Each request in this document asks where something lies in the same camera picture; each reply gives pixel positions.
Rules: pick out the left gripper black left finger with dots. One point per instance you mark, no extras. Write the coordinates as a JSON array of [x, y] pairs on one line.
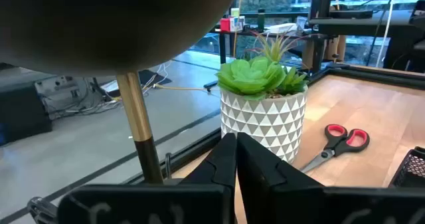
[[166, 204]]

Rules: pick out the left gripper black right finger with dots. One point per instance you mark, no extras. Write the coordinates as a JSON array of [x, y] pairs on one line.
[[315, 207]]

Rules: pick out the black mesh desk organizer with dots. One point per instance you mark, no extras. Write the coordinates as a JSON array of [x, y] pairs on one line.
[[411, 171]]

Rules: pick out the succulent in triangle-pattern pot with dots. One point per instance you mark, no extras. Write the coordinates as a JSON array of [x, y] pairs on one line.
[[262, 117]]

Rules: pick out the grey electronics box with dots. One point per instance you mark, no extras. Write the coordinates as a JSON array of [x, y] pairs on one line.
[[58, 89]]

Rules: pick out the black equipment case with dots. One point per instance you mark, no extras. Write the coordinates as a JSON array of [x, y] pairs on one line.
[[23, 114]]

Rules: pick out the cluttered background desk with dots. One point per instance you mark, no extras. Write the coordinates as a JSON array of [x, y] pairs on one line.
[[282, 29]]

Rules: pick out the red box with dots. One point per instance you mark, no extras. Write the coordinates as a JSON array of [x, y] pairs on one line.
[[225, 24]]

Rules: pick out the black neighbouring robot station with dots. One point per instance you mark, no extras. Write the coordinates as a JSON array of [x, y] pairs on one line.
[[365, 23]]

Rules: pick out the white globe table lamp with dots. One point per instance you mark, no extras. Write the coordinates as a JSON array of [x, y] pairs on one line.
[[99, 24]]

